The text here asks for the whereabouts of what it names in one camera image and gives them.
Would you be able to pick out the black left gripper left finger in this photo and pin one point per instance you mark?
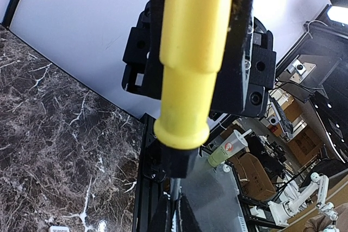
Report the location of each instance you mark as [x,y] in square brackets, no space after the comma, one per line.
[162,220]

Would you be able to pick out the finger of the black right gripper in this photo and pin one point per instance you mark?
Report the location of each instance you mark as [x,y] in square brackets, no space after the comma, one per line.
[156,25]

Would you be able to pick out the white button remote control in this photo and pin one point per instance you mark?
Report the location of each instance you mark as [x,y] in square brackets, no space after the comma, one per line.
[57,228]

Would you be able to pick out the iced drink plastic cup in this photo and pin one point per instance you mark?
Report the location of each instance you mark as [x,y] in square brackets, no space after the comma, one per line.
[231,145]

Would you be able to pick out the yellow handled screwdriver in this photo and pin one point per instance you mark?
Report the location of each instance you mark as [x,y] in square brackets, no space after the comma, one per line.
[193,38]

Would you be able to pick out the cardboard box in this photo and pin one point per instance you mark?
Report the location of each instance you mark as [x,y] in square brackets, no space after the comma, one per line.
[253,178]

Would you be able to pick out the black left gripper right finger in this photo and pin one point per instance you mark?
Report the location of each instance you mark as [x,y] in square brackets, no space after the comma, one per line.
[185,218]

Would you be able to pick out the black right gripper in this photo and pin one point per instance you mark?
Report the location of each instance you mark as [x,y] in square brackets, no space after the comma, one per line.
[247,72]

